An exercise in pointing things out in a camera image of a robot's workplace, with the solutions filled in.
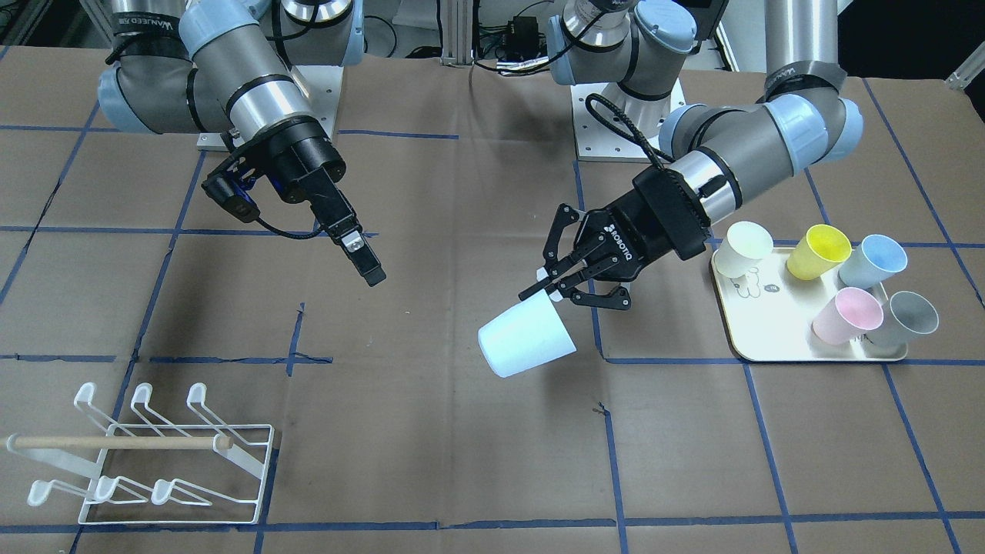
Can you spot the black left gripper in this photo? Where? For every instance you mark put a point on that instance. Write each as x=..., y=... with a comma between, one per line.
x=645, y=225

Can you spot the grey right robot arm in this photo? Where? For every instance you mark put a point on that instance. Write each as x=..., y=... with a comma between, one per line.
x=223, y=67

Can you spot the cream plastic tray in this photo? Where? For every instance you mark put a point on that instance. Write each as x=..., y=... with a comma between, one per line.
x=767, y=314

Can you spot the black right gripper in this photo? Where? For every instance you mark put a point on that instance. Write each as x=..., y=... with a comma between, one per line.
x=310, y=167

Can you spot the aluminium frame post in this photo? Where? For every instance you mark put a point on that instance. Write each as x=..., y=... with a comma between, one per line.
x=458, y=32

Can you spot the light blue plastic cup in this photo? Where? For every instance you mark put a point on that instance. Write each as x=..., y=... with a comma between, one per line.
x=527, y=335

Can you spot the pink plastic cup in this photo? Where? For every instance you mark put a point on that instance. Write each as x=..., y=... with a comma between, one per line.
x=851, y=313

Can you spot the grey plastic cup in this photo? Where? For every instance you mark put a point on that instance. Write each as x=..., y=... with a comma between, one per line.
x=906, y=316

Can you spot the pale green plastic cup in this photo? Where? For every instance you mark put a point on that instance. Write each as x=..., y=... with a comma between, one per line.
x=743, y=247

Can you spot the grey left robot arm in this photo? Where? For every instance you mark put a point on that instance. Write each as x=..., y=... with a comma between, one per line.
x=705, y=162

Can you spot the white wire cup rack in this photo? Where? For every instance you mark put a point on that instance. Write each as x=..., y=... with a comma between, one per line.
x=153, y=471

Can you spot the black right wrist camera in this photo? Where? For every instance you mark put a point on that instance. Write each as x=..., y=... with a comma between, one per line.
x=229, y=184

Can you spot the yellow plastic cup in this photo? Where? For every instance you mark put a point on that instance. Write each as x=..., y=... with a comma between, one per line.
x=821, y=249

